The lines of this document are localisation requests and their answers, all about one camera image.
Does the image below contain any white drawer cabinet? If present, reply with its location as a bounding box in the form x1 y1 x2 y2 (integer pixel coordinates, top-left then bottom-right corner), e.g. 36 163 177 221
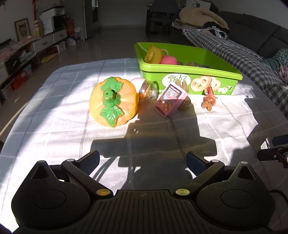
32 29 67 53

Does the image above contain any orange toy pumpkin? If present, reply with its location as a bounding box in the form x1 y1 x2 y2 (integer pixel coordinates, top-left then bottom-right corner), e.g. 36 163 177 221
89 76 139 128

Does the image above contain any yellow toy pot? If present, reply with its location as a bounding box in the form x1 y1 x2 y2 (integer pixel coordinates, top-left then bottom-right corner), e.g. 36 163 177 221
144 45 163 64

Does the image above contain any dark grey sofa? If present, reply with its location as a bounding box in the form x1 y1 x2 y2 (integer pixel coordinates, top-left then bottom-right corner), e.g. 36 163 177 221
218 11 287 58

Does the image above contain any beige blanket pile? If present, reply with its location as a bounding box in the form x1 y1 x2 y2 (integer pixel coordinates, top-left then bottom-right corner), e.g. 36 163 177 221
179 7 229 29

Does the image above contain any pink round toy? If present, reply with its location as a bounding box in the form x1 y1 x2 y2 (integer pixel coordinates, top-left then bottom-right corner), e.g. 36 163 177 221
160 49 178 65

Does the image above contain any green plastic storage box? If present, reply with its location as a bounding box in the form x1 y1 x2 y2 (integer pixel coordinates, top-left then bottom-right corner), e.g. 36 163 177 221
134 42 243 95

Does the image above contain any green patterned pillow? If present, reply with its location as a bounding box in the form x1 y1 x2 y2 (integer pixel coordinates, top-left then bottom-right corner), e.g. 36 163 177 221
261 48 288 84

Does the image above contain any framed picture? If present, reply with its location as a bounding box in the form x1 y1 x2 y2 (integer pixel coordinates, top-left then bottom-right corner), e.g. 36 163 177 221
14 18 31 41

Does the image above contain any pink card box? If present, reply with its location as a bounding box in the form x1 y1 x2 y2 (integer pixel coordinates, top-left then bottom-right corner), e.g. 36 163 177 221
154 83 188 118

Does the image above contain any brown toy figure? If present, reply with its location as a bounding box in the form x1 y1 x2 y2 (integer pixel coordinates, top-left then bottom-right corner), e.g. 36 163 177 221
175 79 191 111

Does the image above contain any grey plaid blanket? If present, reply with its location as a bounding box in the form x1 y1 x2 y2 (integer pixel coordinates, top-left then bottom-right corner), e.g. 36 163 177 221
172 22 287 116

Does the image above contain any white checked tablecloth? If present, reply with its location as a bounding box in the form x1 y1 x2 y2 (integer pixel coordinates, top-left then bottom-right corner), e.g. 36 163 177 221
1 58 287 231

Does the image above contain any orange red toy figure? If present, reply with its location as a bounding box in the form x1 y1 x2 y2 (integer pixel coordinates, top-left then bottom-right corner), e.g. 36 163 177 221
201 86 217 112

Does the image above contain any dark office chair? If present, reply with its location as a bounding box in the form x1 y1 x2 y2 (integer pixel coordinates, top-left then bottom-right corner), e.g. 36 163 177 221
145 1 180 40

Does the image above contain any silver refrigerator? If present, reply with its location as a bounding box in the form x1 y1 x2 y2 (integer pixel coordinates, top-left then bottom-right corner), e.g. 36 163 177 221
81 0 98 41

